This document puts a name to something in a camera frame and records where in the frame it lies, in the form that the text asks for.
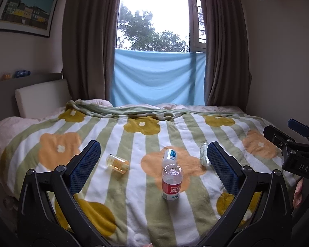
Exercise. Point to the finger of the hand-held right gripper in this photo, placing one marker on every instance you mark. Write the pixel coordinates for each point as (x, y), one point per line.
(300, 128)
(276, 135)

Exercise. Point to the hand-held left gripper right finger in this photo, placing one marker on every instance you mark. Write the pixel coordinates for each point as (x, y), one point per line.
(222, 170)

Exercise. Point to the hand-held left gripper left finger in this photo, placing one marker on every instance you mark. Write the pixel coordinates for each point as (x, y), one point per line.
(85, 166)

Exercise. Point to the red label plastic bottle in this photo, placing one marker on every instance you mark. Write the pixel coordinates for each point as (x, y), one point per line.
(172, 182)

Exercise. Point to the person's right hand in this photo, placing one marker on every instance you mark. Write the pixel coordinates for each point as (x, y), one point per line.
(297, 193)

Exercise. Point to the green label plastic bottle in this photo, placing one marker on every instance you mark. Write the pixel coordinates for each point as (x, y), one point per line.
(204, 155)

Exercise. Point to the yellow liquid plastic bottle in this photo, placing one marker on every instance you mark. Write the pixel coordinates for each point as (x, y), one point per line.
(117, 162)

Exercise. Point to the blue label plastic bottle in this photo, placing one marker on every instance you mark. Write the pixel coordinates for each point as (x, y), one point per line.
(170, 156)

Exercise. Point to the floral striped blanket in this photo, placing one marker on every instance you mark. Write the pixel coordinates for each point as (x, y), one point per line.
(144, 144)

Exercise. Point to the white headboard cushion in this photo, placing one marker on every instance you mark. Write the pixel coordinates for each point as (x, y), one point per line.
(42, 99)

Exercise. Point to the grey headboard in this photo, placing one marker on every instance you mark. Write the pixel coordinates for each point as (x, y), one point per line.
(25, 81)

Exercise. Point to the brown curtain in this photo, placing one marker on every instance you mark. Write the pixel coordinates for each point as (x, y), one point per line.
(225, 43)
(90, 41)

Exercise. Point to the light blue cloth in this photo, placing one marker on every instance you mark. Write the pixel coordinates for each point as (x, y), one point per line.
(158, 78)

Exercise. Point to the small yellow jar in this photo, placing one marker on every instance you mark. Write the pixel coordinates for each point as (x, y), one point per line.
(6, 76)

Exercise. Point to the framed picture of houses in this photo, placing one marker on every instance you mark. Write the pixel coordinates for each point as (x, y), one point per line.
(25, 7)

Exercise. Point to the window frame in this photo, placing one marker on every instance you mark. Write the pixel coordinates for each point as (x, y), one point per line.
(197, 18)

